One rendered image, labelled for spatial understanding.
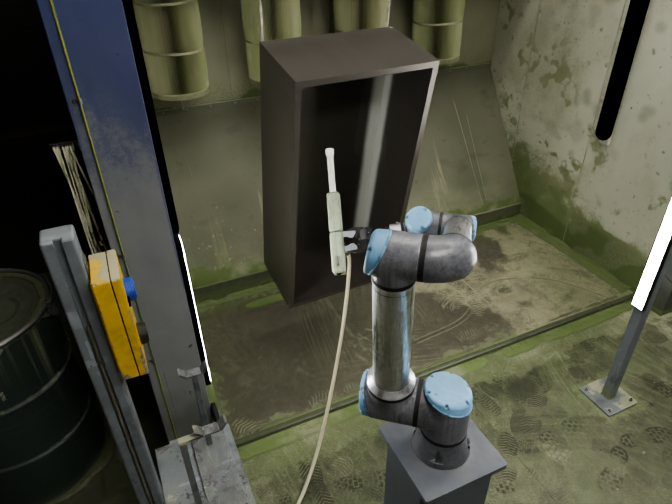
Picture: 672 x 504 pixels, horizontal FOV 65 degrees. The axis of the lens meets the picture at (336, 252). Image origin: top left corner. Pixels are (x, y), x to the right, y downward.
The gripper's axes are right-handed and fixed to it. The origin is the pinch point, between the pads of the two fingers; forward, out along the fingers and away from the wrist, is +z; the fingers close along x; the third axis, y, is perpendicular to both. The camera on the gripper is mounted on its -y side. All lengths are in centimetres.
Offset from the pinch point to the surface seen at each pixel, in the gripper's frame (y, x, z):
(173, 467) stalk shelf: -40, -68, 48
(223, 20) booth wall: 73, 159, 65
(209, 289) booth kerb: 118, 9, 103
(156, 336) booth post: -27, -29, 59
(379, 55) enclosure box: -6, 69, -25
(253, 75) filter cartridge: 79, 124, 51
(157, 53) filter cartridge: 39, 122, 89
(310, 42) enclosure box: -9, 78, 0
